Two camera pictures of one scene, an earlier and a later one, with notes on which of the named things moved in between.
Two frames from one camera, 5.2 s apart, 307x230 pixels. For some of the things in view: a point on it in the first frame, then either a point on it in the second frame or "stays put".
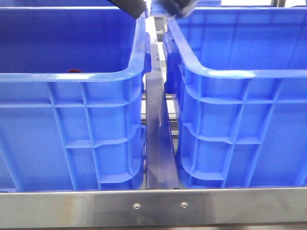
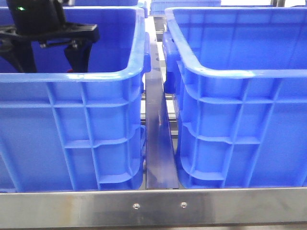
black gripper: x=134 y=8 -> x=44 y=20
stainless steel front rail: x=153 y=207 stays put
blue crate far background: x=161 y=7 stays put
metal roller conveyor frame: x=161 y=25 stays put
